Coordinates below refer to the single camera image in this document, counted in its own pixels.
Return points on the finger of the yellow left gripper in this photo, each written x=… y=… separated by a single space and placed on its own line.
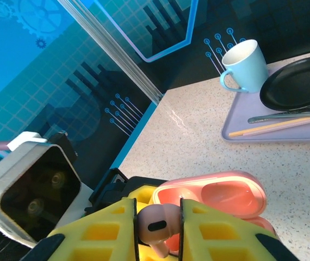
x=144 y=195
x=145 y=254

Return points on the pink earbud charging case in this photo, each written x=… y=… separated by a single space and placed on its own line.
x=225 y=195

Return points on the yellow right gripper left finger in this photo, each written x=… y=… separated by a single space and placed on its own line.
x=76 y=247

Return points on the black round plate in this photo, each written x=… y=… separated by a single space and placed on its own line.
x=293 y=84

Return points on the pastel yellow chopstick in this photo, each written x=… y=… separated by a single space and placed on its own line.
x=253 y=129

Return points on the metal knife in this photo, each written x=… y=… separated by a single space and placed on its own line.
x=266 y=118

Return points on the lavender plastic tray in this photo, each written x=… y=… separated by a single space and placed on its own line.
x=242 y=119

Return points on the light blue mug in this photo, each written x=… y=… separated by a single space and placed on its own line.
x=247 y=68

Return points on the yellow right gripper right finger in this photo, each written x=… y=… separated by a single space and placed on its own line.
x=225 y=244

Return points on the aluminium frame post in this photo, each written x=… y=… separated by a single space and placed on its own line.
x=117 y=54

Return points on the pastel pink chopstick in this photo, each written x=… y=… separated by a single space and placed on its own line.
x=293 y=127

